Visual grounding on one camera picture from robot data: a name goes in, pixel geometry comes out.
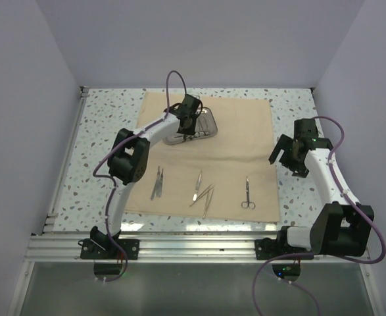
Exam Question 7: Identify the steel instrument tray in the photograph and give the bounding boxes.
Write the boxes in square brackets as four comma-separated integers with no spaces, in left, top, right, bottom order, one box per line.
[163,107,218,145]

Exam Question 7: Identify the beige cloth wrap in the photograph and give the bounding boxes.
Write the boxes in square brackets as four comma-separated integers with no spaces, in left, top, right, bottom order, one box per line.
[125,96,280,222]

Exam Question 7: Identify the steel scissors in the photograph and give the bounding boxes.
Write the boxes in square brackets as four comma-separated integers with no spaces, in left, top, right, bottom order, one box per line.
[241,177,256,209]
[182,130,212,142]

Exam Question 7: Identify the steel tweezers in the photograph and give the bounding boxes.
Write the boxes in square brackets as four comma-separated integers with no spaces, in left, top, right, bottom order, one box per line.
[193,170,203,202]
[190,184,215,207]
[203,188,214,219]

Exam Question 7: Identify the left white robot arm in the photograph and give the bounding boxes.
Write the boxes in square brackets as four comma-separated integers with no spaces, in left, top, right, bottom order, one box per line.
[93,94,203,259]

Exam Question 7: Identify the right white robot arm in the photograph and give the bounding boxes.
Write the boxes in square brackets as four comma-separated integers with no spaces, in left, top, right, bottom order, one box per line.
[269,118,374,259]

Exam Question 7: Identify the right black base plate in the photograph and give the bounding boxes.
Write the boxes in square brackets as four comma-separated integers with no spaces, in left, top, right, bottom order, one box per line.
[254,231,309,260]

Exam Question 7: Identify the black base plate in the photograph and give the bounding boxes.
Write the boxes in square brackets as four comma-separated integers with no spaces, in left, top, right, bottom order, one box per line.
[78,226,140,260]
[254,231,309,260]

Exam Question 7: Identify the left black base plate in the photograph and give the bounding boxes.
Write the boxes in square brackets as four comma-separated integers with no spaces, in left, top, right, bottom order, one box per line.
[78,226,140,260]

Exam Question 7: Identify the aluminium rail frame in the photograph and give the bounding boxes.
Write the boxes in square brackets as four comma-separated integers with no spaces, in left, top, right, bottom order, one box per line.
[24,86,371,264]

